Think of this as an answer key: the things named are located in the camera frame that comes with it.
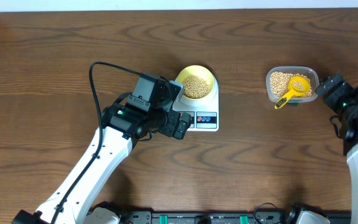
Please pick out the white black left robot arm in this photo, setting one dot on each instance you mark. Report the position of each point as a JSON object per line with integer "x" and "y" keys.
{"x": 133, "y": 117}

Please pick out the beans in yellow bowl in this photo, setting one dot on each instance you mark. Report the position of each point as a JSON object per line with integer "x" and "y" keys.
{"x": 195, "y": 87}

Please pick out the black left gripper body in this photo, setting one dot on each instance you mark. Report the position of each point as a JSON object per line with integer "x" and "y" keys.
{"x": 166, "y": 126}

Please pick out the dried yellow beans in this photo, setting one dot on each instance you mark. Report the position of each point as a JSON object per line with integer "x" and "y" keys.
{"x": 279, "y": 82}

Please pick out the yellow plastic bowl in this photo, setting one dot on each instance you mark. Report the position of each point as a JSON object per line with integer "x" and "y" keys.
{"x": 201, "y": 72}

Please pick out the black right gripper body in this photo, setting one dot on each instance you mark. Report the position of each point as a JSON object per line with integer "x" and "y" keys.
{"x": 340, "y": 98}

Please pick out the black rail with green clamps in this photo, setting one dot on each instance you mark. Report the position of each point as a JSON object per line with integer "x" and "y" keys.
{"x": 267, "y": 213}

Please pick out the yellow measuring scoop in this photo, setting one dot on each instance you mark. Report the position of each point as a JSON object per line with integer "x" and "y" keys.
{"x": 291, "y": 91}

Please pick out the white digital kitchen scale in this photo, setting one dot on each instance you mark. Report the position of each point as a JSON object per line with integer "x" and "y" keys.
{"x": 204, "y": 113}

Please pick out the clear plastic bean container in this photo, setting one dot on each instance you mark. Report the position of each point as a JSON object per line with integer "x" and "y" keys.
{"x": 310, "y": 73}

